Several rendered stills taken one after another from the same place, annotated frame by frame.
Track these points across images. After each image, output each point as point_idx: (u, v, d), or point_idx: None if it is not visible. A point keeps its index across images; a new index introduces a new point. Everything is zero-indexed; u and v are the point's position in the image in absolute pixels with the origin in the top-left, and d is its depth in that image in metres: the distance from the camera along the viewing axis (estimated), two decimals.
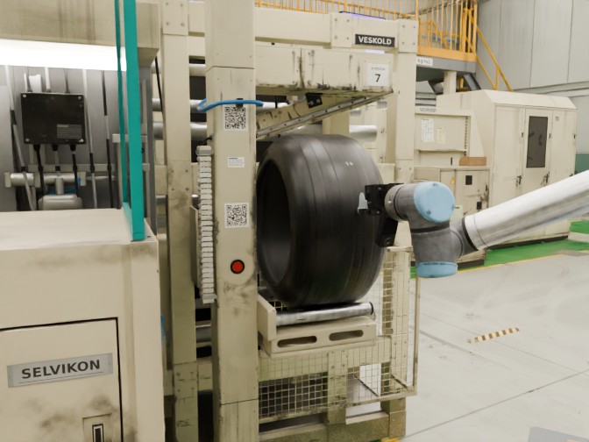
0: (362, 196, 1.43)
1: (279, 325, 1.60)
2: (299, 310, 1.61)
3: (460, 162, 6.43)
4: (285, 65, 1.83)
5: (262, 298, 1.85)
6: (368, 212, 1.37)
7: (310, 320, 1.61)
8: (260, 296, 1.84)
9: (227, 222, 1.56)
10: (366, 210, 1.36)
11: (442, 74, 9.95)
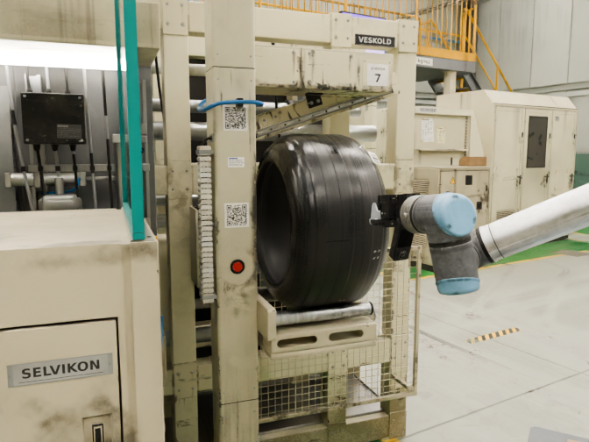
0: (374, 207, 1.36)
1: (279, 311, 1.59)
2: None
3: (460, 162, 6.43)
4: (285, 65, 1.83)
5: None
6: (381, 224, 1.30)
7: (307, 308, 1.64)
8: None
9: (227, 222, 1.56)
10: (379, 222, 1.29)
11: (442, 74, 9.95)
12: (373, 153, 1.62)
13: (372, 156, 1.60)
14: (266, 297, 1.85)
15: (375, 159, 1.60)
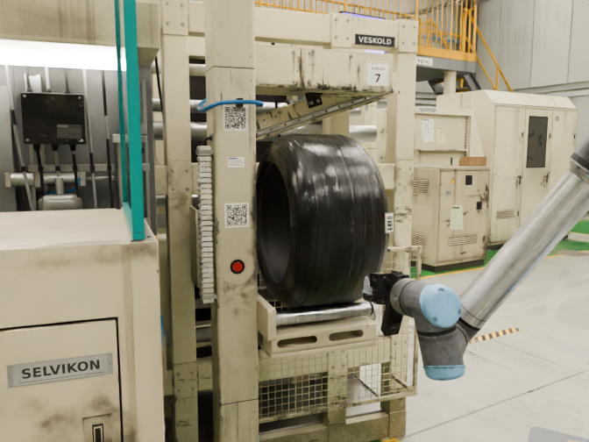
0: (366, 281, 1.42)
1: (280, 324, 1.58)
2: (297, 309, 1.62)
3: (460, 162, 6.43)
4: (285, 65, 1.83)
5: (262, 294, 1.84)
6: (373, 300, 1.36)
7: (311, 317, 1.61)
8: (260, 292, 1.84)
9: (227, 222, 1.56)
10: (372, 299, 1.36)
11: (442, 74, 9.95)
12: (391, 215, 1.54)
13: (387, 222, 1.53)
14: None
15: (389, 224, 1.54)
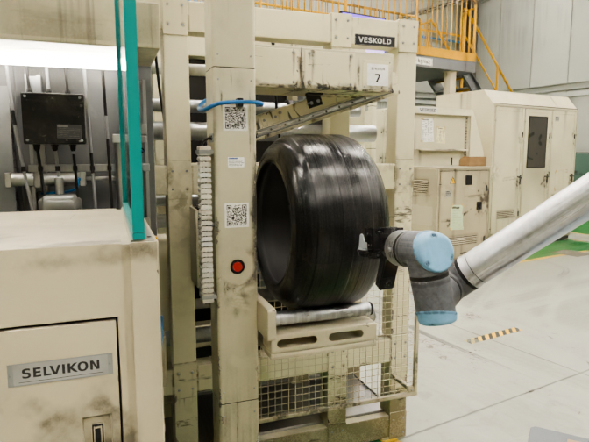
0: (362, 238, 1.44)
1: None
2: (300, 315, 1.60)
3: (460, 162, 6.43)
4: (285, 65, 1.83)
5: None
6: (368, 254, 1.38)
7: (309, 322, 1.63)
8: None
9: (227, 222, 1.56)
10: (366, 253, 1.37)
11: (442, 74, 9.95)
12: None
13: None
14: None
15: None
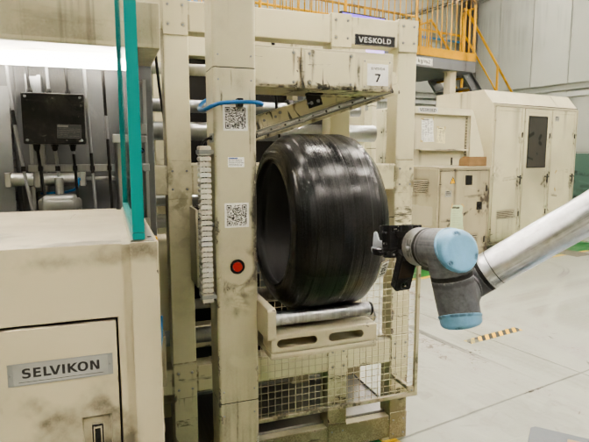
0: (376, 236, 1.36)
1: (280, 320, 1.58)
2: None
3: (460, 162, 6.43)
4: (285, 65, 1.83)
5: (261, 289, 1.85)
6: (383, 253, 1.30)
7: (310, 310, 1.61)
8: (259, 288, 1.86)
9: (227, 222, 1.56)
10: (381, 252, 1.30)
11: (442, 74, 9.95)
12: (386, 262, 1.57)
13: (381, 269, 1.57)
14: (265, 300, 1.87)
15: (383, 270, 1.58)
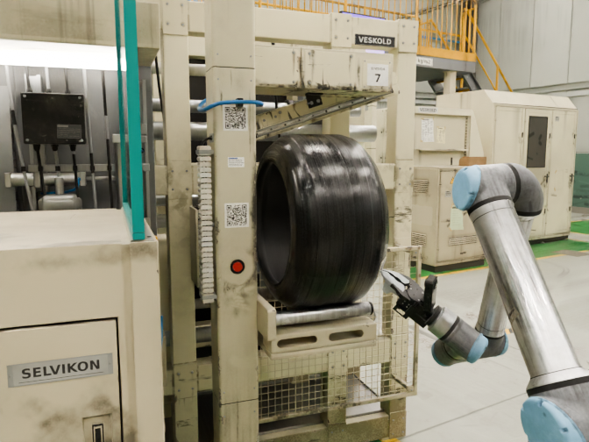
0: None
1: (280, 320, 1.58)
2: None
3: (460, 162, 6.43)
4: (285, 65, 1.83)
5: (261, 289, 1.85)
6: (416, 286, 1.60)
7: (310, 310, 1.61)
8: (259, 288, 1.86)
9: (227, 222, 1.56)
10: (417, 287, 1.61)
11: (442, 74, 9.95)
12: (384, 260, 1.58)
13: (380, 268, 1.58)
14: (265, 300, 1.87)
15: (381, 268, 1.59)
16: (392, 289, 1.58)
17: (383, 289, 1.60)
